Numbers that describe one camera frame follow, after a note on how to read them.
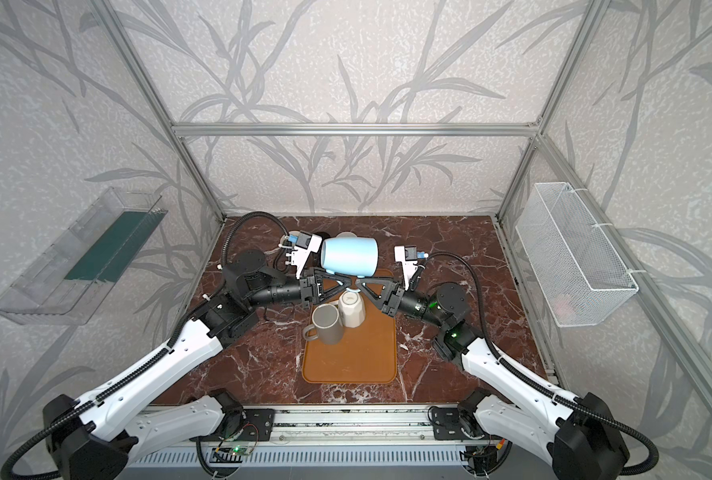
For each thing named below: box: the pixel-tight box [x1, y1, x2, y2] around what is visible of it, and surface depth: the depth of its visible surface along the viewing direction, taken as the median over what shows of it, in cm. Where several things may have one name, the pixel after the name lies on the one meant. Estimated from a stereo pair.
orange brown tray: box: [302, 270, 398, 384], surface depth 85 cm
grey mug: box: [303, 303, 343, 345], surface depth 83 cm
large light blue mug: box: [321, 231, 379, 278], surface depth 60 cm
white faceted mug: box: [338, 288, 366, 328], surface depth 86 cm
